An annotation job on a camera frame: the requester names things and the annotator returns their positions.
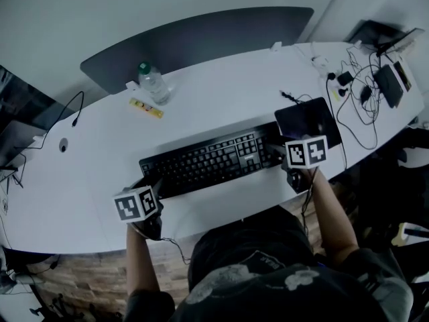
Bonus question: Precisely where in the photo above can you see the yellow flat packet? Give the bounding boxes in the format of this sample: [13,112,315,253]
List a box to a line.
[129,97,164,119]

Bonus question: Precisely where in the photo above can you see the person's left forearm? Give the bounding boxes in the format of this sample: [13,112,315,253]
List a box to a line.
[125,221,159,301]

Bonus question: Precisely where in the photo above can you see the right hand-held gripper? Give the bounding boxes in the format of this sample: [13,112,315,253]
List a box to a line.
[266,134,328,195]

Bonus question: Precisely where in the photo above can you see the short black cable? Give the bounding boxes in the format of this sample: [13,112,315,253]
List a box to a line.
[280,91,318,105]

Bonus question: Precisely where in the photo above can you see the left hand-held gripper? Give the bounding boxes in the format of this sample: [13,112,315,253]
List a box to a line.
[113,176,166,242]

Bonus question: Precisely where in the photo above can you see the dark grey desk divider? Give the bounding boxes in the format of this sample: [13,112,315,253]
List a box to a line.
[79,6,315,96]

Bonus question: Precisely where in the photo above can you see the black monitor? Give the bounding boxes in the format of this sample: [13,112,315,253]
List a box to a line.
[0,65,76,136]

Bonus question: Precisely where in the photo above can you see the clear plastic water bottle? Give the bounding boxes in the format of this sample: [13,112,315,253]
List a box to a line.
[137,61,172,106]

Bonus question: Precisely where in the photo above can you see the black flat box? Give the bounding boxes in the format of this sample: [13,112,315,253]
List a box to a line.
[373,64,404,109]

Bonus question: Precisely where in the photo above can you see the long black plug cable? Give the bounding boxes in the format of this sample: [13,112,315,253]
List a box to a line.
[33,91,84,150]

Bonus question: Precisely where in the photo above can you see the tangled black cable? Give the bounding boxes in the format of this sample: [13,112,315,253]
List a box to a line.
[326,45,386,151]

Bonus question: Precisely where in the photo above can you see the person's dark printed shirt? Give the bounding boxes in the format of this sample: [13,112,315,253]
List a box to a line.
[125,205,415,322]

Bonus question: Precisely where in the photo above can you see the black keyboard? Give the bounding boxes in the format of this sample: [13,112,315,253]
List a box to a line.
[139,121,289,200]

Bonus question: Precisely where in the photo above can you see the white power strip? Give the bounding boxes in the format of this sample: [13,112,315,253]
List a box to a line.
[326,74,353,97]

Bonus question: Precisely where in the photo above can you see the black mouse pad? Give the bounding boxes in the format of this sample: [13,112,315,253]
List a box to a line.
[273,96,343,150]

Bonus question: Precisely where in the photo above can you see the dark printed card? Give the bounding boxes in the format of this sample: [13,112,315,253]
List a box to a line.
[392,60,412,93]

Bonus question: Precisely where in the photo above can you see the person's right forearm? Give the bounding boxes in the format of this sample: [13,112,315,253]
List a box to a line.
[308,166,360,265]

